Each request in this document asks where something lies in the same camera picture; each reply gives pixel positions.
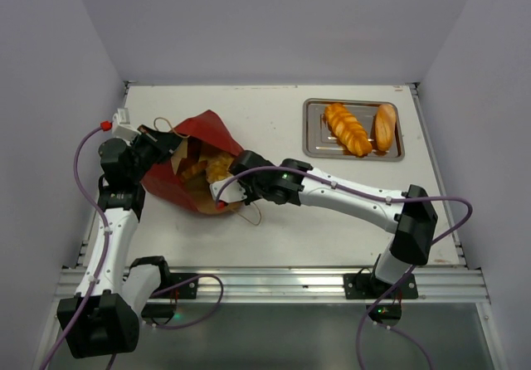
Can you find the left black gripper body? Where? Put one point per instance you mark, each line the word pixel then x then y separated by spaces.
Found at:
pixel 143 154

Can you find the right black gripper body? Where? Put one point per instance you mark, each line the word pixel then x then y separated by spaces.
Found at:
pixel 241 164

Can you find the red paper bag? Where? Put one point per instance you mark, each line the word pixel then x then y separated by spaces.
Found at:
pixel 203 158

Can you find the round crumble fake bread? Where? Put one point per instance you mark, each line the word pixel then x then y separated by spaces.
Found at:
pixel 218 167

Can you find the braided fake bread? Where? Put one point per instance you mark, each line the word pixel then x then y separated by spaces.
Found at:
pixel 347 129

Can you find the oval fake bread loaf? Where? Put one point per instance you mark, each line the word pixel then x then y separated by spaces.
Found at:
pixel 385 124

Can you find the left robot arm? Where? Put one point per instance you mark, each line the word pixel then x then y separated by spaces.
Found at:
pixel 103 317

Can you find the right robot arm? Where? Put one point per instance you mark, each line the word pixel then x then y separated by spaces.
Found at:
pixel 408 216

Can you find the metal tray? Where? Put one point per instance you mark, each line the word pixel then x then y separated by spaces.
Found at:
pixel 319 141

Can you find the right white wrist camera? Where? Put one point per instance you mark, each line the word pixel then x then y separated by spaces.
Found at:
pixel 227 191

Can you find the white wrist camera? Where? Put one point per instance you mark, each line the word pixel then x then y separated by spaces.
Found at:
pixel 227 191
pixel 120 125

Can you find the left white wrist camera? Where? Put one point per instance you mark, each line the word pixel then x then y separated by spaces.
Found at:
pixel 120 125

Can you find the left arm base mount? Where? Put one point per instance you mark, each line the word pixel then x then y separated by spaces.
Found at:
pixel 163 313

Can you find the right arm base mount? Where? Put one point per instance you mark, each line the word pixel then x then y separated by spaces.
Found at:
pixel 364 285

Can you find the aluminium mounting rail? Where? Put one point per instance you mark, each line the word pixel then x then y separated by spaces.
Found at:
pixel 324 285

